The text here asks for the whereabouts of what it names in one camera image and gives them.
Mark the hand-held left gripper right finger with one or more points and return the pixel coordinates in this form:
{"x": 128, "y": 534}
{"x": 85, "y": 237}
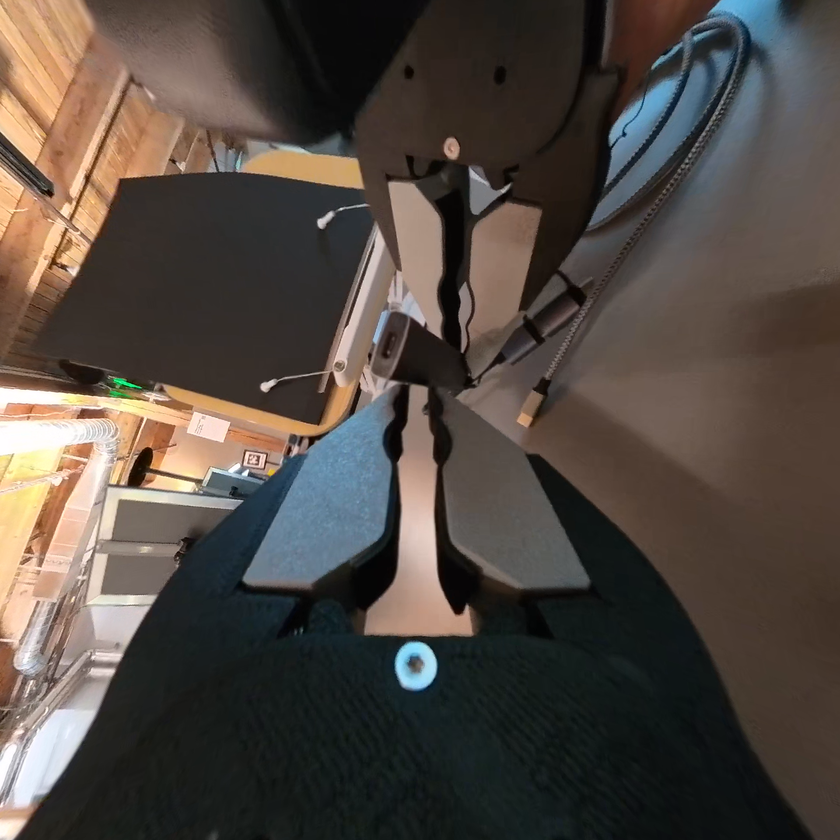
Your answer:
{"x": 505, "y": 518}

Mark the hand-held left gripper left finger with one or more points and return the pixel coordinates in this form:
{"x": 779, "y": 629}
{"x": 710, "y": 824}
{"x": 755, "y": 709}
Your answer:
{"x": 328, "y": 512}

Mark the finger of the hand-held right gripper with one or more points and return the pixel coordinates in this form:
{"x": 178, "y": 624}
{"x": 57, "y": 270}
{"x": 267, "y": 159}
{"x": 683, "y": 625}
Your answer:
{"x": 505, "y": 262}
{"x": 413, "y": 236}

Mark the grey usb hub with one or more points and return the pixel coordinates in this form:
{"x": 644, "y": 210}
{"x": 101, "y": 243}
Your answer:
{"x": 420, "y": 358}

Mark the grey usb adapter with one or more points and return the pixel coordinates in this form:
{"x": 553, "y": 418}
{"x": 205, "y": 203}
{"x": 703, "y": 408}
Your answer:
{"x": 561, "y": 295}

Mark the white tablet stand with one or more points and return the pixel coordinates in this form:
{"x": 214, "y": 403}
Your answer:
{"x": 367, "y": 295}

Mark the small black-white marker sign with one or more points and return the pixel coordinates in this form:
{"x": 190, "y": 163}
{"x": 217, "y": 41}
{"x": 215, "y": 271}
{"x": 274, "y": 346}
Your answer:
{"x": 255, "y": 459}

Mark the white paper sign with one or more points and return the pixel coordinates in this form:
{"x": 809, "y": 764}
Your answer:
{"x": 208, "y": 425}

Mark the grey metal cabinet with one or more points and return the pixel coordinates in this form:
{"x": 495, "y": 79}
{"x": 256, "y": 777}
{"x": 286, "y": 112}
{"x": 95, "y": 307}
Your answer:
{"x": 151, "y": 571}

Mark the black round stool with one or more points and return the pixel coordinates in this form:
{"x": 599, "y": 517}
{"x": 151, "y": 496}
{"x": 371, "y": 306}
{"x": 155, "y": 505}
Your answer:
{"x": 145, "y": 457}

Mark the black panel with wooden edge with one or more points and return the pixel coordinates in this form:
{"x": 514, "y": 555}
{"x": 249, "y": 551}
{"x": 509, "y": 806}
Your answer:
{"x": 197, "y": 295}

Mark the silver ventilation duct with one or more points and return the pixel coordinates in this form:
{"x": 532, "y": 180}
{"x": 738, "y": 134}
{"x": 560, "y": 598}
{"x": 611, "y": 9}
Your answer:
{"x": 98, "y": 459}

